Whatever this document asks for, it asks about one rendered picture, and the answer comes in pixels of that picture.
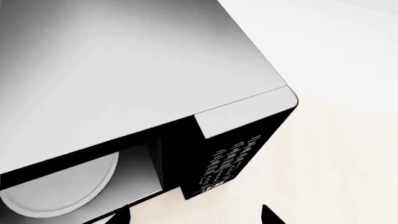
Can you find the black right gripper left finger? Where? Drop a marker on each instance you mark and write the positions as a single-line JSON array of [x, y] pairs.
[[123, 218]]

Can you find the white round turntable plate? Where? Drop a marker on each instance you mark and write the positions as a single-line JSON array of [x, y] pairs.
[[62, 184]]

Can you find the black microwave control panel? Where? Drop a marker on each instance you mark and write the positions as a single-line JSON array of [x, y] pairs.
[[230, 163]]

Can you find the silver and black microwave oven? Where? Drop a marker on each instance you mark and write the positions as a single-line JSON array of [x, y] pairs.
[[130, 77]]

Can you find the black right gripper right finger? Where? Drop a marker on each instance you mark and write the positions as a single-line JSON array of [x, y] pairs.
[[270, 218]]

